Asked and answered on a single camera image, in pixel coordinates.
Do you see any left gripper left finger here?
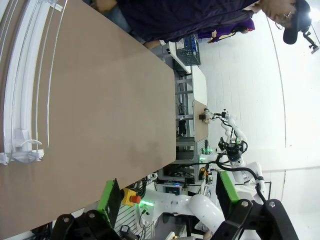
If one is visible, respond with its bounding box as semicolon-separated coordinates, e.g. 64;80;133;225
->
51;177;121;240

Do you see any dark navy cap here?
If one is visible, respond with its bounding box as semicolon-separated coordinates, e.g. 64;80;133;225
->
282;0;312;46

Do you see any person's right hand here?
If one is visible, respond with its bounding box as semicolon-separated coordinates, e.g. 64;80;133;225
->
95;0;119;12

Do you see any white wire can dispenser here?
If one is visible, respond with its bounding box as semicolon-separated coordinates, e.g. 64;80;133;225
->
0;0;69;166

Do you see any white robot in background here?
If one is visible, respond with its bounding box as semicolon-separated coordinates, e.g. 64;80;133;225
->
215;159;267;204

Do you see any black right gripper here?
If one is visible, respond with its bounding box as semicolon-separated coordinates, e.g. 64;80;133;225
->
218;139;247;163

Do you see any aluminium table frame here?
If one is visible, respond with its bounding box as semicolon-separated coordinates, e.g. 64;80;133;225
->
174;74;196;166

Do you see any grey woven plastic basket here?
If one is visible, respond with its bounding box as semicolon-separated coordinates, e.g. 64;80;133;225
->
175;34;202;67

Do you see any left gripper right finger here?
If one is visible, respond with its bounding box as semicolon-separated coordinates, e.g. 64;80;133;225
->
211;171;300;240

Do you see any small brown white device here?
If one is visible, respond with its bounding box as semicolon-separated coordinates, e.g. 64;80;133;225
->
198;107;214;124

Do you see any purple garment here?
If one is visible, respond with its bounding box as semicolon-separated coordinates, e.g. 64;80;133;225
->
197;19;256;44

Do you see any black electronics box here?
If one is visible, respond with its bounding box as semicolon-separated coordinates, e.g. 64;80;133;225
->
162;183;182;197

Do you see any yellow emergency stop button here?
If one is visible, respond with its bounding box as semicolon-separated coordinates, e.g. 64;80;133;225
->
121;187;142;207

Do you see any black camera on mount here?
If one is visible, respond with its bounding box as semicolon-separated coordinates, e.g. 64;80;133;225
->
300;23;320;55

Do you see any white table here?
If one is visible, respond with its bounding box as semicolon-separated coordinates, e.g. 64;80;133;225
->
166;41;209;106

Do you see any person's head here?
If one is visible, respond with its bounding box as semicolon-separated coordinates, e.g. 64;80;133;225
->
259;0;298;30

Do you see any wooden top table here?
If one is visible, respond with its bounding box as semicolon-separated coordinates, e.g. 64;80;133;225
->
193;99;210;151

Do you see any person's left hand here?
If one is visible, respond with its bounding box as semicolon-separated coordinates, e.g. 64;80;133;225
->
143;40;164;50

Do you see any person in purple jacket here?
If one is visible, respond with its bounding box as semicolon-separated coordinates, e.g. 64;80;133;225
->
116;0;261;44

